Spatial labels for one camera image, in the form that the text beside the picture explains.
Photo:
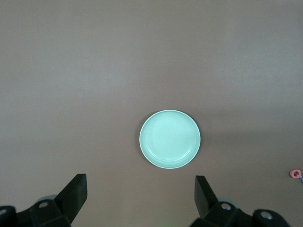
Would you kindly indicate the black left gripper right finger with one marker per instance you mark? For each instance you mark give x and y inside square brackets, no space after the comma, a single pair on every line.
[204,198]

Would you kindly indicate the brown table mat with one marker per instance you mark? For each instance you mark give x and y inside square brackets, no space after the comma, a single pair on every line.
[94,71]

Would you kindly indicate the pink foam letter Q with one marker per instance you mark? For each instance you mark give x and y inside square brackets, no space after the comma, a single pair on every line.
[295,173]

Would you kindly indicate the light green round plate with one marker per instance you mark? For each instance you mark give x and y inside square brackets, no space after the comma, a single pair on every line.
[170,139]

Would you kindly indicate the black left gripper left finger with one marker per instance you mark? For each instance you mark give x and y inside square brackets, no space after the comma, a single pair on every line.
[73,196]

